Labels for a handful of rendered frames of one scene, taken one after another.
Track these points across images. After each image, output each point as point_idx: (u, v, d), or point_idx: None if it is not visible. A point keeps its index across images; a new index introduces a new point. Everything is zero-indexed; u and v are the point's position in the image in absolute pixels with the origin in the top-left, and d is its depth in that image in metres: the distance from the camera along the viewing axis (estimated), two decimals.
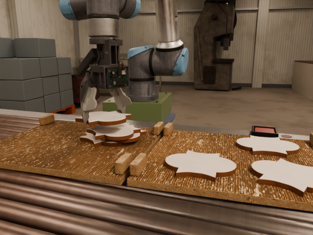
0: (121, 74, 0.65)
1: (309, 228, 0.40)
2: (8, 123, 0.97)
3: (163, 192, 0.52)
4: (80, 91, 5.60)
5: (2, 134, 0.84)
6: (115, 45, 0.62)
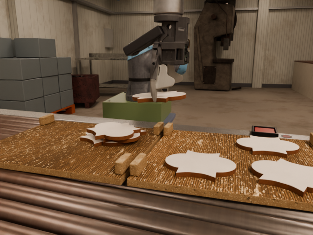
0: (187, 51, 0.69)
1: (309, 228, 0.40)
2: (8, 123, 0.97)
3: (163, 192, 0.52)
4: (80, 91, 5.60)
5: (2, 134, 0.84)
6: (187, 23, 0.66)
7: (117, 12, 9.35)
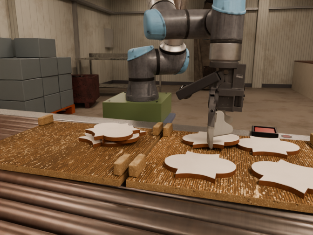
0: None
1: (309, 230, 0.40)
2: (7, 124, 0.97)
3: (162, 195, 0.51)
4: (80, 91, 5.60)
5: (0, 135, 0.84)
6: (244, 70, 0.65)
7: (117, 12, 9.35)
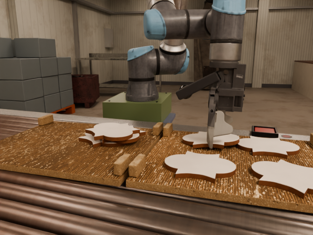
0: None
1: (309, 230, 0.40)
2: (7, 124, 0.97)
3: (162, 195, 0.51)
4: (80, 91, 5.60)
5: (0, 135, 0.84)
6: (244, 70, 0.65)
7: (117, 12, 9.35)
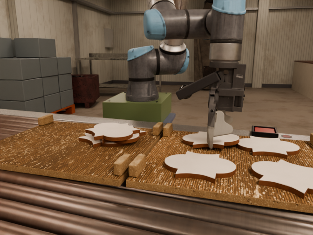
0: None
1: (309, 230, 0.40)
2: (7, 124, 0.97)
3: (162, 195, 0.51)
4: (80, 91, 5.60)
5: (0, 135, 0.84)
6: (244, 70, 0.65)
7: (117, 12, 9.35)
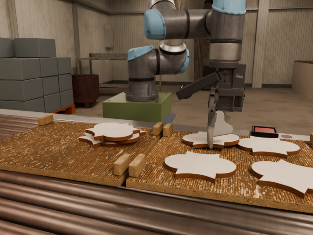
0: None
1: (309, 230, 0.40)
2: (7, 124, 0.97)
3: (162, 195, 0.51)
4: (80, 91, 5.60)
5: (0, 135, 0.84)
6: (244, 70, 0.65)
7: (117, 12, 9.35)
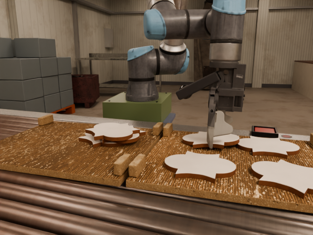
0: None
1: (309, 230, 0.40)
2: (7, 124, 0.97)
3: (162, 195, 0.51)
4: (80, 91, 5.60)
5: (0, 135, 0.84)
6: (244, 70, 0.65)
7: (117, 12, 9.35)
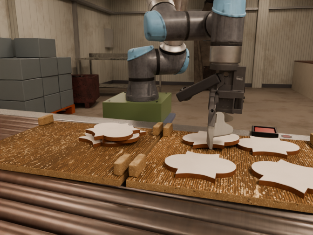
0: None
1: (309, 230, 0.40)
2: (7, 124, 0.97)
3: (162, 194, 0.51)
4: (80, 91, 5.60)
5: (0, 135, 0.84)
6: (244, 72, 0.66)
7: (117, 12, 9.35)
